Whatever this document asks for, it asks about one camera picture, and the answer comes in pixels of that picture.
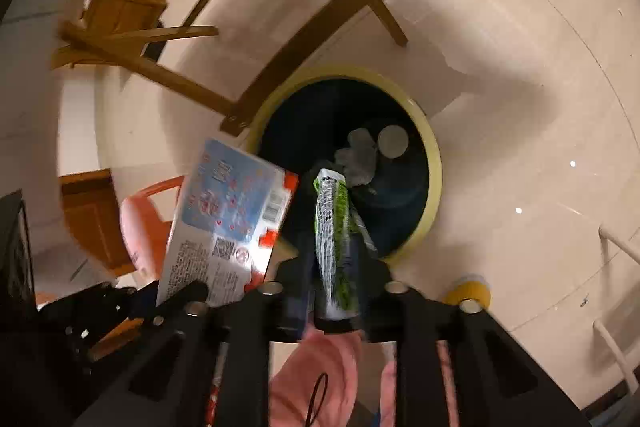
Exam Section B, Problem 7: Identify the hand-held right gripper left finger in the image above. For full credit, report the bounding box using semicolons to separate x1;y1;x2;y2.
75;252;317;427

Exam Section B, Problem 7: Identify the white paper trash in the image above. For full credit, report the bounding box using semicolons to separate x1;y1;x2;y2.
156;138;300;308

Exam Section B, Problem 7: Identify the person's right yellow slipper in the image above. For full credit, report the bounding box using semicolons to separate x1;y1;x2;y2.
445;274;494;308

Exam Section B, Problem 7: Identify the brown wooden cabinet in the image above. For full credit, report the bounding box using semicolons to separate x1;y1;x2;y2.
59;169;137;274

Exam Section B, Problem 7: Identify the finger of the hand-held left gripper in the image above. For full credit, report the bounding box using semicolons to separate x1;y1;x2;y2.
132;279;211;325

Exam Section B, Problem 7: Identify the person's left pink pants leg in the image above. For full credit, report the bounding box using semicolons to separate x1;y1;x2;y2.
269;326;364;427

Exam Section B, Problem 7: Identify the round yellow-rimmed bin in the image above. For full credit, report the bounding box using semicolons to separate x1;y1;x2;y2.
245;67;443;265

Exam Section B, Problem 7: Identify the round white paper disc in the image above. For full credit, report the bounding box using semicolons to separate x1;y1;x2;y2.
377;125;410;158

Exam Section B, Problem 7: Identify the person's right pink pants leg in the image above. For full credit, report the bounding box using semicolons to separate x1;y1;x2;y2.
379;341;461;427

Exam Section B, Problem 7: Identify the orange plastic stool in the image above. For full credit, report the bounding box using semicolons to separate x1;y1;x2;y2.
120;176;187;279

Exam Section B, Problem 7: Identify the white metal rack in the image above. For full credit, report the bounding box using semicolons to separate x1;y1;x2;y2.
592;222;640;408

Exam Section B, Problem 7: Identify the green and white packet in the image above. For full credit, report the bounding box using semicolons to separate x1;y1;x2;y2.
312;168;378;320

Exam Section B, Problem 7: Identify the wooden chair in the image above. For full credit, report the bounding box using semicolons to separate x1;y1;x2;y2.
52;0;408;138

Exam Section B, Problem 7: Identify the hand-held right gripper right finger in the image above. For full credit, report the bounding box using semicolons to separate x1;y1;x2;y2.
352;252;593;427

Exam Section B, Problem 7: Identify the person's pink pants leg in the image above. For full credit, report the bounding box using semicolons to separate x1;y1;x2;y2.
269;326;364;427
379;341;461;427

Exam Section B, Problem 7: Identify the thin black cable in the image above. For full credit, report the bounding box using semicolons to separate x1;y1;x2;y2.
305;372;329;427

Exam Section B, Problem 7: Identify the crumpled grey tissue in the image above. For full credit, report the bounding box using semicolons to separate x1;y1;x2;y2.
334;128;379;186

